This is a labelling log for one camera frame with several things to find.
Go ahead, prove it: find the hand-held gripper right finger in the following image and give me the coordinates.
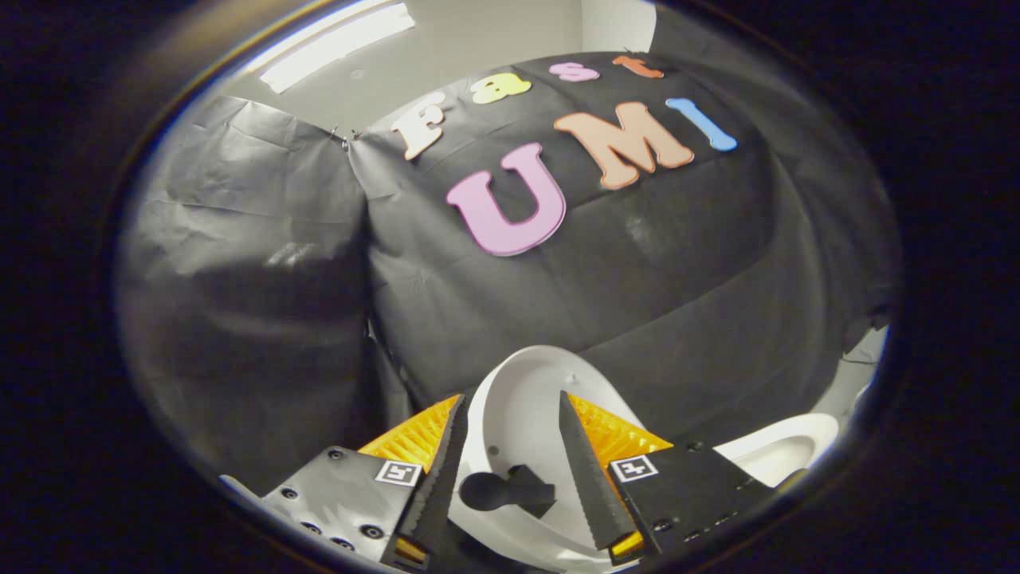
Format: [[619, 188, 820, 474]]
[[558, 389, 778, 565]]

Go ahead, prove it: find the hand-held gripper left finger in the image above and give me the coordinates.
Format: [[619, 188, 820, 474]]
[[259, 393, 471, 571]]

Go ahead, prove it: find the black backdrop cloth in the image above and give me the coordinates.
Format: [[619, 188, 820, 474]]
[[116, 32, 901, 495]]

